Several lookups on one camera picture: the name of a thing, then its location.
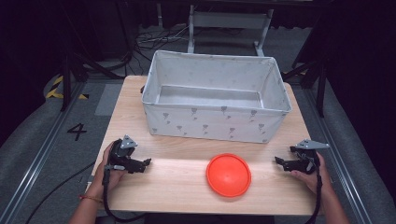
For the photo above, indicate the grey metal stand frame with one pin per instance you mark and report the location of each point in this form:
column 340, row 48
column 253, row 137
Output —
column 229, row 21

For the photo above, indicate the orange round plastic plate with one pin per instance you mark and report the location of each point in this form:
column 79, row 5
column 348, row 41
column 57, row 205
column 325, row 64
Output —
column 228, row 175

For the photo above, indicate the yellow black floor tape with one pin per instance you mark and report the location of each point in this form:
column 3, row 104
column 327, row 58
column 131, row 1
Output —
column 56, row 88

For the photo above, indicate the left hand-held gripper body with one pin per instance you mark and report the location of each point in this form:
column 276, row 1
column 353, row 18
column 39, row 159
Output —
column 122, row 153

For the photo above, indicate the metal floor rail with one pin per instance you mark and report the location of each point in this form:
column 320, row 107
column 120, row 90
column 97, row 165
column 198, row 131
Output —
column 339, row 155
column 34, row 165

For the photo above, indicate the black tripod stand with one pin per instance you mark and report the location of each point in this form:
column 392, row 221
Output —
column 314, row 73
column 77, row 67

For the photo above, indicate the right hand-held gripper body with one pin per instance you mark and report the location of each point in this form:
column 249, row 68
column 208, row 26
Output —
column 306, row 158

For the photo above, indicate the person's right hand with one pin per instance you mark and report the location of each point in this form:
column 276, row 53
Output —
column 314, row 180

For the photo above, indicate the person's left hand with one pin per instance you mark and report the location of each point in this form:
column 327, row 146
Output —
column 102, row 179

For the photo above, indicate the grey fabric storage box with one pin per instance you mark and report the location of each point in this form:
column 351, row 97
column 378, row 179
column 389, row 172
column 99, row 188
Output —
column 214, row 124

